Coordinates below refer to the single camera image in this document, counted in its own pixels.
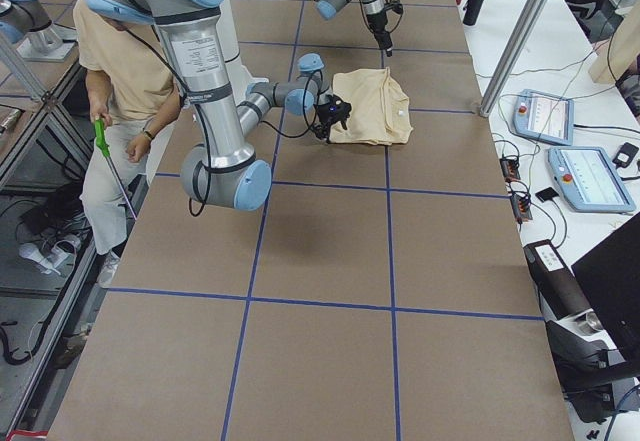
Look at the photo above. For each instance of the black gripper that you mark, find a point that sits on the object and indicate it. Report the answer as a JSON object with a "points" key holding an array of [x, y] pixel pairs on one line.
{"points": [[328, 122], [378, 23]]}

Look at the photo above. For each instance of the cream long-sleeve printed shirt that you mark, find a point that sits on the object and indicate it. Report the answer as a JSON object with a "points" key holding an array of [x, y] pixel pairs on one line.
{"points": [[379, 108]]}

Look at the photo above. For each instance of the black water bottle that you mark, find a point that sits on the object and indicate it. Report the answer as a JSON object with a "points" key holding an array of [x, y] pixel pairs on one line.
{"points": [[471, 12]]}

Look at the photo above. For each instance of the far teach pendant tablet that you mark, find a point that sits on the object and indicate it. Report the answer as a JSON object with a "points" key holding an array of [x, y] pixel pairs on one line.
{"points": [[544, 117]]}

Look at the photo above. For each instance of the teach pendant tablet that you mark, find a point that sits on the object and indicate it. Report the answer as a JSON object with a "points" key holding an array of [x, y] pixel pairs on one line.
{"points": [[588, 180], [544, 117]]}

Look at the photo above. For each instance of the person in beige shirt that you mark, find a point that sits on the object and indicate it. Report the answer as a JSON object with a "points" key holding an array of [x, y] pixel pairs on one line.
{"points": [[135, 95]]}

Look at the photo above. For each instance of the near teach pendant tablet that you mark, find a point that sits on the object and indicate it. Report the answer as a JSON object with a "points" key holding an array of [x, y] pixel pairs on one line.
{"points": [[588, 180]]}

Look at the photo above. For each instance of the black monitor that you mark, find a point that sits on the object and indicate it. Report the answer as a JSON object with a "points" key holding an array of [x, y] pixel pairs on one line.
{"points": [[608, 276]]}

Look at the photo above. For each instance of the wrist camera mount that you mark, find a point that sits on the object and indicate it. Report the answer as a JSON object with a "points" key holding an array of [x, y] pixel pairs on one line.
{"points": [[395, 6]]}

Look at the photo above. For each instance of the aluminium frame post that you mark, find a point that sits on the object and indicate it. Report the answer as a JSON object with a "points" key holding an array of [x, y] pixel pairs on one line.
{"points": [[524, 26]]}

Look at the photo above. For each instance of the green handled grabber tool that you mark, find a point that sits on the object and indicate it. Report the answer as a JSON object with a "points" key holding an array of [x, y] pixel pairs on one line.
{"points": [[103, 147]]}

